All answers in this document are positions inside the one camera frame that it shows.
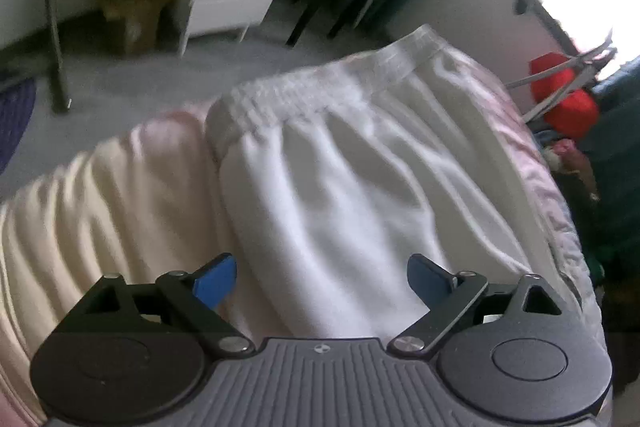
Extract dark blue rug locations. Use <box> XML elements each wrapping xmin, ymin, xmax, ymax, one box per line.
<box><xmin>0</xmin><ymin>78</ymin><xmax>39</xmax><ymax>174</ymax></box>

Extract cardboard box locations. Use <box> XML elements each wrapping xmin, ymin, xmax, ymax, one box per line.
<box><xmin>97</xmin><ymin>0</ymin><xmax>177</xmax><ymax>56</ymax></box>

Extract white pants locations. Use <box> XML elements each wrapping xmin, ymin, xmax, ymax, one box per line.
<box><xmin>204</xmin><ymin>24</ymin><xmax>540</xmax><ymax>344</ymax></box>

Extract wide teal curtain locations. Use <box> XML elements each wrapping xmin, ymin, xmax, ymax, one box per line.
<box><xmin>587</xmin><ymin>59</ymin><xmax>640</xmax><ymax>158</ymax></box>

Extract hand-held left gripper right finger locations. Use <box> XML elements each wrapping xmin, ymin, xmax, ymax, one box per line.
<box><xmin>389</xmin><ymin>253</ymin><xmax>568</xmax><ymax>357</ymax></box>

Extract black metal rack pole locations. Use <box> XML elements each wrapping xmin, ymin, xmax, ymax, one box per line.
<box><xmin>42</xmin><ymin>0</ymin><xmax>72</xmax><ymax>114</ymax></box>

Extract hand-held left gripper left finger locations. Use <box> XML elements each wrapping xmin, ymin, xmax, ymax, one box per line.
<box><xmin>52</xmin><ymin>253</ymin><xmax>256</xmax><ymax>356</ymax></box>

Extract red bag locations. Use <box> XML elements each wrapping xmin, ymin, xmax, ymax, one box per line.
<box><xmin>529</xmin><ymin>52</ymin><xmax>601</xmax><ymax>140</ymax></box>

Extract pile of colourful clothes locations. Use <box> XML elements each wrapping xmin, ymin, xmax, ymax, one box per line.
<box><xmin>534</xmin><ymin>131</ymin><xmax>640</xmax><ymax>293</ymax></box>

